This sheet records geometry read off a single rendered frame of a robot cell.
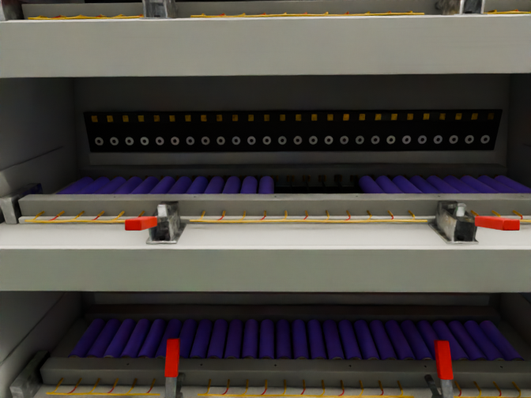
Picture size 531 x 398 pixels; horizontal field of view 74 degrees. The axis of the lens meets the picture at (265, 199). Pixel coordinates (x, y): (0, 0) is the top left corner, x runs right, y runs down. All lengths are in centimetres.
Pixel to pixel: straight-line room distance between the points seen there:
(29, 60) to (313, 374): 41
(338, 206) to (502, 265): 15
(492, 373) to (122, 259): 40
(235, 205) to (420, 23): 23
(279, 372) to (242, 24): 35
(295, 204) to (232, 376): 20
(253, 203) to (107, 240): 14
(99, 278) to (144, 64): 20
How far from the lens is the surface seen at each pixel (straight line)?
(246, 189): 39
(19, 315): 49
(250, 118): 47
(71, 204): 41
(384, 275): 34
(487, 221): 31
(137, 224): 27
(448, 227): 36
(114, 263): 35
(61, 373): 49
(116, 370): 46
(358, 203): 36
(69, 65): 37
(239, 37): 33
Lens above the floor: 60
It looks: 4 degrees down
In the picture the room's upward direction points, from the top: straight up
